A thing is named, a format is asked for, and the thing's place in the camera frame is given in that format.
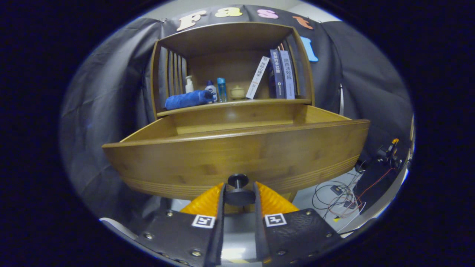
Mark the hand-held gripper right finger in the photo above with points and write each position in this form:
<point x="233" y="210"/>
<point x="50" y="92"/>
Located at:
<point x="258" y="222"/>

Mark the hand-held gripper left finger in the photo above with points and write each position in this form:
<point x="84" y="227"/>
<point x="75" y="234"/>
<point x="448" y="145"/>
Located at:
<point x="221" y="222"/>

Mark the black drawer knob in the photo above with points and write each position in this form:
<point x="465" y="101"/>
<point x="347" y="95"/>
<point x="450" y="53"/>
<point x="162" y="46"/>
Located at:
<point x="239" y="196"/>

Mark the wooden drawer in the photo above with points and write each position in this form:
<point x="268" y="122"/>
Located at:
<point x="241" y="155"/>

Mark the wooden countertop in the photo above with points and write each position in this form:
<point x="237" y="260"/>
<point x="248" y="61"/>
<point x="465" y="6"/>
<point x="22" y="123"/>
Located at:
<point x="237" y="103"/>

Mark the wooden cabinet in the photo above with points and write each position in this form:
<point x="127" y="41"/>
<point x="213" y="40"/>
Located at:
<point x="222" y="39"/>

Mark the black power adapter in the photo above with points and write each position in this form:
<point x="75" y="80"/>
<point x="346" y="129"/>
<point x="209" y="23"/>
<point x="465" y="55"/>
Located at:
<point x="336" y="190"/>
<point x="349" y="204"/>

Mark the blue folded towel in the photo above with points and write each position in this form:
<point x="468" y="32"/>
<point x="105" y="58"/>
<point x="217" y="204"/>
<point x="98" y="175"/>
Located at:
<point x="185" y="100"/>

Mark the black box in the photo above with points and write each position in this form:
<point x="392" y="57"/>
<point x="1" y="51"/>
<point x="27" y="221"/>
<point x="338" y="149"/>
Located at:
<point x="386" y="193"/>

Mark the beige lidded teacup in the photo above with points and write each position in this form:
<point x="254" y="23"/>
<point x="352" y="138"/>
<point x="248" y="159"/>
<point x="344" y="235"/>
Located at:
<point x="237" y="92"/>

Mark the clear blue bottle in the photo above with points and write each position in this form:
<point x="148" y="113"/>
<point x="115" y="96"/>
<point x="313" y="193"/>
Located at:
<point x="222" y="91"/>

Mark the white bottle with blue cap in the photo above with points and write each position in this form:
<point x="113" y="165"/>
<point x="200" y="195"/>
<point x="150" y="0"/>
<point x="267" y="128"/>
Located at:
<point x="211" y="89"/>

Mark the white pump bottle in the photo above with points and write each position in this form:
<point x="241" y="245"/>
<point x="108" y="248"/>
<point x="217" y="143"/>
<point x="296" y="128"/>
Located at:
<point x="189" y="87"/>

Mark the white book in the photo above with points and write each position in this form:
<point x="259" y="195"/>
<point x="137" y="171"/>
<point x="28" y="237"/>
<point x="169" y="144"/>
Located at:
<point x="258" y="78"/>

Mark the dark blue book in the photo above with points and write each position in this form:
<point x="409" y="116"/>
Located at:
<point x="278" y="74"/>

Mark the pale lilac book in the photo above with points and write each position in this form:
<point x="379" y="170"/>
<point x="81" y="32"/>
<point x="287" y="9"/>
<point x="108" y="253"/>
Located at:
<point x="287" y="74"/>

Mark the black orange device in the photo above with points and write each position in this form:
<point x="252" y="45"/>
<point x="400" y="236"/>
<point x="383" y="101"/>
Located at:
<point x="391" y="150"/>

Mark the black backdrop cloth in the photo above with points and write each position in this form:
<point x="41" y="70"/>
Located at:
<point x="111" y="92"/>

